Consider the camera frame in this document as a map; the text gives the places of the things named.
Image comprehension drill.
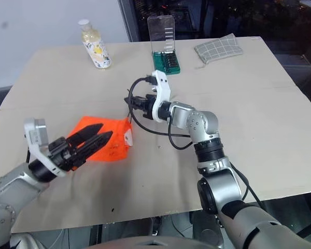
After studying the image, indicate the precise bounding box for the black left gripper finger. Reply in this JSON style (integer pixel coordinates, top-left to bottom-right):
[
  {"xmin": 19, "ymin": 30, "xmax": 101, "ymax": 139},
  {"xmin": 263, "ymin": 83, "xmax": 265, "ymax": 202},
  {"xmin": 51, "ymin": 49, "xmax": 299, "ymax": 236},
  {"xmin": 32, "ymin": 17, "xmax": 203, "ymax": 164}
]
[
  {"xmin": 79, "ymin": 131, "xmax": 114, "ymax": 162},
  {"xmin": 67, "ymin": 123, "xmax": 104, "ymax": 147}
]

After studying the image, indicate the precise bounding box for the clear bottle with yellow drink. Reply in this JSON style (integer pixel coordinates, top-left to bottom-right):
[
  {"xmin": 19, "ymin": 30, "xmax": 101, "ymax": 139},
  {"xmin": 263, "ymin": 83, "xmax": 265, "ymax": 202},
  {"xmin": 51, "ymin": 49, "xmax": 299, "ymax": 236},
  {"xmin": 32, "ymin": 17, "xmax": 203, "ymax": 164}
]
[{"xmin": 77, "ymin": 18, "xmax": 112, "ymax": 70}]

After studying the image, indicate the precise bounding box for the green bit case clear lid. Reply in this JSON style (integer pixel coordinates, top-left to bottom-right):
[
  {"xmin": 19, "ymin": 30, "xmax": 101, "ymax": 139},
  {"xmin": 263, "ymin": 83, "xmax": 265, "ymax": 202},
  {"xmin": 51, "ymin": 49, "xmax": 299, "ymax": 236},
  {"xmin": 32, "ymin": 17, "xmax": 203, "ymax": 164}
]
[{"xmin": 147, "ymin": 15, "xmax": 181, "ymax": 77}]

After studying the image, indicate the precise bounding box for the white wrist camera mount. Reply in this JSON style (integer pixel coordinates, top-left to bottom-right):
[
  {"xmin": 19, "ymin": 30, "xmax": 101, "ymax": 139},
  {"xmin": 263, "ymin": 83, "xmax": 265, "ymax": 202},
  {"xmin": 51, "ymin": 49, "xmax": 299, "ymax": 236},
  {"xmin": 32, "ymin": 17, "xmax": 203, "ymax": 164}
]
[
  {"xmin": 23, "ymin": 118, "xmax": 68, "ymax": 177},
  {"xmin": 150, "ymin": 70, "xmax": 172, "ymax": 123}
]

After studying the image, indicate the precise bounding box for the grey checked cloth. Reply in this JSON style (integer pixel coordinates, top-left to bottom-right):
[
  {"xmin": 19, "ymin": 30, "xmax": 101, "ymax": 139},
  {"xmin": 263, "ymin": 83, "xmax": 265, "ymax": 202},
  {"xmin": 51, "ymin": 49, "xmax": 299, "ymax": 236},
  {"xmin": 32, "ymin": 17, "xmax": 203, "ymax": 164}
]
[{"xmin": 194, "ymin": 33, "xmax": 245, "ymax": 70}]

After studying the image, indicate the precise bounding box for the orange drawstring pouch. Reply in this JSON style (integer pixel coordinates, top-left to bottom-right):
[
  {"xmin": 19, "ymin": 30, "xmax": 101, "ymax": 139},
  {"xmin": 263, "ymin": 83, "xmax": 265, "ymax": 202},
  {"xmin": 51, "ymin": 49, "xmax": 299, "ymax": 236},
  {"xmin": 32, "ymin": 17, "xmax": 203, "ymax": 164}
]
[{"xmin": 67, "ymin": 115, "xmax": 134, "ymax": 162}]

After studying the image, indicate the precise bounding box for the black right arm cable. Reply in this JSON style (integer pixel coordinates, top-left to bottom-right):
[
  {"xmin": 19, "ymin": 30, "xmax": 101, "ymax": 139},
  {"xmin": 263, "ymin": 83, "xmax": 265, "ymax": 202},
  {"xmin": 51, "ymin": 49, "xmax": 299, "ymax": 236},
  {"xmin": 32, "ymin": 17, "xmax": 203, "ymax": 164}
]
[{"xmin": 128, "ymin": 74, "xmax": 265, "ymax": 209}]

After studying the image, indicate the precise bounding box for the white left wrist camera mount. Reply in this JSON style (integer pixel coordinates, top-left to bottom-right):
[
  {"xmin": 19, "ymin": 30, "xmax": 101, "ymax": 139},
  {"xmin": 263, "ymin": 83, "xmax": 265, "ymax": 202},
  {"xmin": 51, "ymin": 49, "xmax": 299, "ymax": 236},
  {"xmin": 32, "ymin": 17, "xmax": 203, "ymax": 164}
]
[{"xmin": 23, "ymin": 118, "xmax": 68, "ymax": 177}]

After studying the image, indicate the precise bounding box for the grey rounded robot torso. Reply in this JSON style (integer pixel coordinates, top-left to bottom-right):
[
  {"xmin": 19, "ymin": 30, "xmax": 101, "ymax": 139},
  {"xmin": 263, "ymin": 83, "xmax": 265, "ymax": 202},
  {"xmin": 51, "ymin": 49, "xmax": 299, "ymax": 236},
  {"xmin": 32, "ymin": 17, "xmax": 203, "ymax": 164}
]
[{"xmin": 85, "ymin": 234, "xmax": 223, "ymax": 249}]

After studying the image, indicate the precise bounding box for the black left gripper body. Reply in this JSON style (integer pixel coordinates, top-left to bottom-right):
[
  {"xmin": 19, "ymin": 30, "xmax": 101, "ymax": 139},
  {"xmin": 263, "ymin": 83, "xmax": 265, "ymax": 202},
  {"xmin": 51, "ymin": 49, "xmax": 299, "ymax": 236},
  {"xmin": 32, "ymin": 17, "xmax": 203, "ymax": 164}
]
[{"xmin": 48, "ymin": 137, "xmax": 88, "ymax": 172}]

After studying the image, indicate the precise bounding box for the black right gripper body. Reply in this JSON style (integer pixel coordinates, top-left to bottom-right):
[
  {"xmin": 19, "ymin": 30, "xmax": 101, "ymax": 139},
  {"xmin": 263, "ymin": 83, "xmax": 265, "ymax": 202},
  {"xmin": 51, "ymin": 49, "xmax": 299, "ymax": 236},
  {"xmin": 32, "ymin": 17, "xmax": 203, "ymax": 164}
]
[{"xmin": 135, "ymin": 94, "xmax": 157, "ymax": 120}]

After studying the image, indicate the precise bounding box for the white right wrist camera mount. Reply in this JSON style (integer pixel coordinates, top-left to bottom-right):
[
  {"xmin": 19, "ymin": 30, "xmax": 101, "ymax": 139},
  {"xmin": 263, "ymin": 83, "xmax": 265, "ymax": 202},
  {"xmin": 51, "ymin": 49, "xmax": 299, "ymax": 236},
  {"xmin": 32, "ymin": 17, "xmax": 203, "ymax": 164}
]
[{"xmin": 150, "ymin": 70, "xmax": 172, "ymax": 123}]

